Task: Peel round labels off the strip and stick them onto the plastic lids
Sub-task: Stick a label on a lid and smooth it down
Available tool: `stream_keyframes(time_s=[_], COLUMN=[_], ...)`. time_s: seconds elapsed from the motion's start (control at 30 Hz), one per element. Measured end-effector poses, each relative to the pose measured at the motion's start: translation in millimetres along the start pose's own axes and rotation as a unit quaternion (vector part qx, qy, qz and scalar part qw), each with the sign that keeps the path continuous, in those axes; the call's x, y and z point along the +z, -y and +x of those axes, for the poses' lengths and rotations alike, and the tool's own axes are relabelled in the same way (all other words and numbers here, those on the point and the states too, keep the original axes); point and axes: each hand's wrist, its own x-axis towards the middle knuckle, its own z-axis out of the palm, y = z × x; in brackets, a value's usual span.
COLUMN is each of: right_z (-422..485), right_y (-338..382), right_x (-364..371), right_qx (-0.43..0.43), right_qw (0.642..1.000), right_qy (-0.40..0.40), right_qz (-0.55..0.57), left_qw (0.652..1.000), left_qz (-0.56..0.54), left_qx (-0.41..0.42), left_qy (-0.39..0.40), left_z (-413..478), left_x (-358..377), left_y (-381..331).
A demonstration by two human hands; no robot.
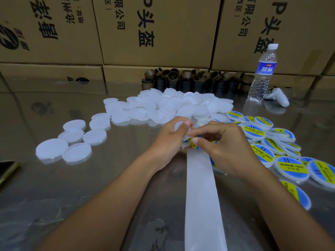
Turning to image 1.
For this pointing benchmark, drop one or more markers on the person's right hand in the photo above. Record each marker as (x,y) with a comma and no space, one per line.
(233,149)

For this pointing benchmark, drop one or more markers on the person's left hand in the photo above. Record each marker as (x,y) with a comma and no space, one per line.
(165,146)

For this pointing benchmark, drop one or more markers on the pile of white plastic lids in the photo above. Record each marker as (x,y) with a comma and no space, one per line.
(157,106)

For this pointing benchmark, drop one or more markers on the sticker roll with backing strip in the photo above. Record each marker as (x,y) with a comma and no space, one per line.
(204,206)

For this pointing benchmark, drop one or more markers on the person's left forearm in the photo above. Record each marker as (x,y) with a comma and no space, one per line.
(97,217)

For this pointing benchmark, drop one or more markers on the person's right forearm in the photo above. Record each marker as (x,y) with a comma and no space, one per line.
(298,217)

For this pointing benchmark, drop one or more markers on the white handheld controller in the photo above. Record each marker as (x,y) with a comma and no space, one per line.
(277,96)

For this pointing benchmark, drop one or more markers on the row of dark cardboard tubes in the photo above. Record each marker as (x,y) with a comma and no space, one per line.
(188,81)

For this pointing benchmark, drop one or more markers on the clear plastic water bottle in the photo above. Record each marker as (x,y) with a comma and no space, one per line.
(263,73)

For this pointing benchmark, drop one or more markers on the stack of brown cardboard boxes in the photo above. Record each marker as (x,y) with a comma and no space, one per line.
(159,31)

